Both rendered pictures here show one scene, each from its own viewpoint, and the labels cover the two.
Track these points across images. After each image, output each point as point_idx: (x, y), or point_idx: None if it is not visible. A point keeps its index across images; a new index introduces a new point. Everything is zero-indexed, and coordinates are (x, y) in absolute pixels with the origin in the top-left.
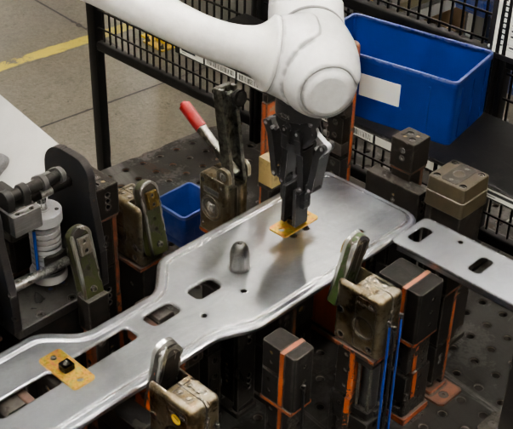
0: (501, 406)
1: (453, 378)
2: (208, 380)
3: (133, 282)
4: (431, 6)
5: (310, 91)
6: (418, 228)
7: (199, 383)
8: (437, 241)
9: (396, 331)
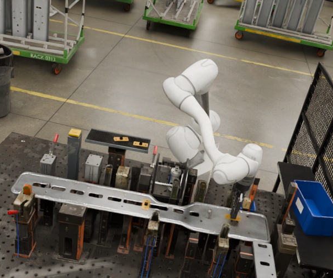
0: None
1: None
2: (187, 239)
3: None
4: None
5: (214, 174)
6: (264, 244)
7: (157, 224)
8: (264, 250)
9: (222, 257)
